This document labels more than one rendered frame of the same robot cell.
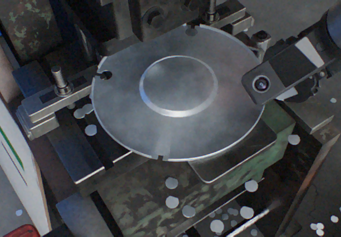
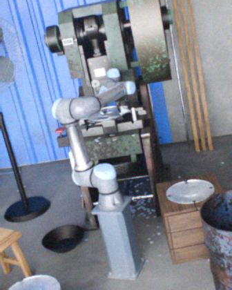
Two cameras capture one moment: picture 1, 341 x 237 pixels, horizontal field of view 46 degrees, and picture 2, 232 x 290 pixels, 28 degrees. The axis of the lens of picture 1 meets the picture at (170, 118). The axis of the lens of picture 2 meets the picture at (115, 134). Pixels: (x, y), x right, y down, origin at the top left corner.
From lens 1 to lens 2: 2.74 m
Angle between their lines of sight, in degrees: 47
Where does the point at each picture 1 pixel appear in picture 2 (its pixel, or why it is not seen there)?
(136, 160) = (95, 132)
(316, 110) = (146, 132)
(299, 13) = not seen: outside the picture
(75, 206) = not seen: hidden behind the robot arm
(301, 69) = not seen: hidden behind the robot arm
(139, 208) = (89, 140)
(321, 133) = (144, 137)
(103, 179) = (85, 134)
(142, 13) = (96, 90)
